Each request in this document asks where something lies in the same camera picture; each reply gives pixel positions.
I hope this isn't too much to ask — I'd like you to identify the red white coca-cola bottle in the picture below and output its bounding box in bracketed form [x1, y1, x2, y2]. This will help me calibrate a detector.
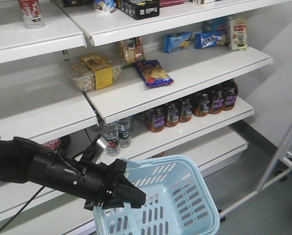
[18, 0, 45, 29]

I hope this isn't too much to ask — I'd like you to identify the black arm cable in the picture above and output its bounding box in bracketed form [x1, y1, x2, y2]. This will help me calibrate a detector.
[0, 186, 45, 235]

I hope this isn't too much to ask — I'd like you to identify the white rolling rack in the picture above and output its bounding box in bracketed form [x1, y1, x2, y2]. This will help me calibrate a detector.
[219, 123, 292, 220]

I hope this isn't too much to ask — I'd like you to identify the white metal shelf unit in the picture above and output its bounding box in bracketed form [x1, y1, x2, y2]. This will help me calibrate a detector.
[0, 0, 284, 235]

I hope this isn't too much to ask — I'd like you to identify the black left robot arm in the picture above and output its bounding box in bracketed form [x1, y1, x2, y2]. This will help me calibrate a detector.
[0, 135, 146, 209]

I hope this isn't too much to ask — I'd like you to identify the light blue plastic basket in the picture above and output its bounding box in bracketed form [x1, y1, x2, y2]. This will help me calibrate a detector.
[93, 155, 220, 235]

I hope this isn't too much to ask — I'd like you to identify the clear cookie box yellow label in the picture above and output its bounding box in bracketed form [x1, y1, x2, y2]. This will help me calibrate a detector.
[61, 53, 123, 92]

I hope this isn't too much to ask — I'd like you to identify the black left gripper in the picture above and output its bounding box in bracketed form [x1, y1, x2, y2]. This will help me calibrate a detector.
[26, 154, 146, 210]

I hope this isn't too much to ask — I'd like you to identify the blue chips bag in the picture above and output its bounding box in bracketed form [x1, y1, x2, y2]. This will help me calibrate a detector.
[134, 60, 174, 88]

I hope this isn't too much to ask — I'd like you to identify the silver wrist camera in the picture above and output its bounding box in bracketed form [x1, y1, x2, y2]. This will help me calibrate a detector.
[83, 134, 108, 163]

